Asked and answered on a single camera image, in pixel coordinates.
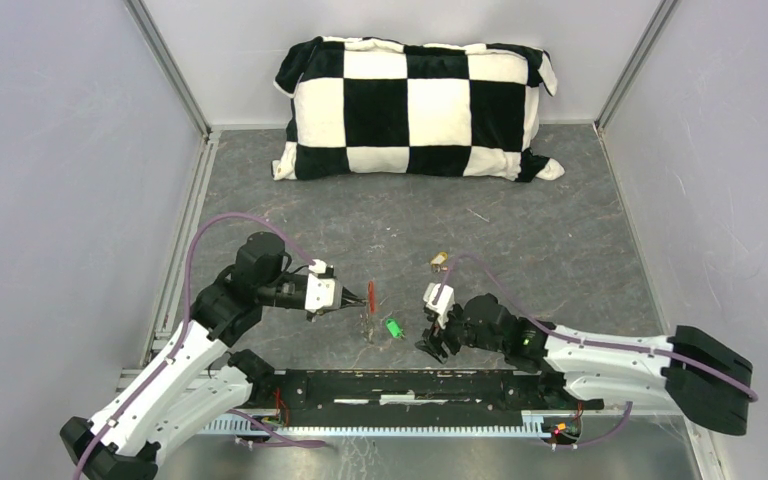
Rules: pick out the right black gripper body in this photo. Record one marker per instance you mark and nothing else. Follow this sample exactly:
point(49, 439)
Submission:
point(457, 332)

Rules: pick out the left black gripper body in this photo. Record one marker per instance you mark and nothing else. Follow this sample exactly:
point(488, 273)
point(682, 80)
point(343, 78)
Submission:
point(284, 292)

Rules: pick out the red key tag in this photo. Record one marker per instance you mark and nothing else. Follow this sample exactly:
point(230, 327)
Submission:
point(371, 297)

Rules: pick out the green key tag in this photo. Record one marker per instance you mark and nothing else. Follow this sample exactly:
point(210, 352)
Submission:
point(394, 328)

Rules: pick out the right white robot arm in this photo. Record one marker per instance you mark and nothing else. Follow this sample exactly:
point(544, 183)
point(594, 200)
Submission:
point(689, 370)

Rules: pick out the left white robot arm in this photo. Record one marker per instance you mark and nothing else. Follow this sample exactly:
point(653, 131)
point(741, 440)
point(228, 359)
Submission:
point(196, 378)

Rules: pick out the yellow tagged key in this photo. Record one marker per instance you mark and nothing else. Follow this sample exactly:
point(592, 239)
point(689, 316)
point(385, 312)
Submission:
point(438, 263)

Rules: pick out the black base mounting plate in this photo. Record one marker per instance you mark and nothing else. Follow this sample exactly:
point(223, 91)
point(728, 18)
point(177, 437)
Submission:
point(410, 398)

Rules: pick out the black and white checkered pillow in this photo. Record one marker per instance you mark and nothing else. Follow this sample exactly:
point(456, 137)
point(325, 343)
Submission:
point(370, 105)

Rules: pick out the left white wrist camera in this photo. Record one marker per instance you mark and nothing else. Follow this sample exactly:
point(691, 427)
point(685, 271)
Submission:
point(323, 290)

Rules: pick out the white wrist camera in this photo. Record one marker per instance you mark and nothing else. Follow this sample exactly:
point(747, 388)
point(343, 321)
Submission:
point(323, 290)
point(438, 303)

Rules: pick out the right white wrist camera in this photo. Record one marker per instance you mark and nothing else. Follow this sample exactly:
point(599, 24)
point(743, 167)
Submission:
point(438, 303)

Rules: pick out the white slotted cable duct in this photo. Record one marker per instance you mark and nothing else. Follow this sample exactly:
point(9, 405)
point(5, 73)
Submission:
point(529, 426)

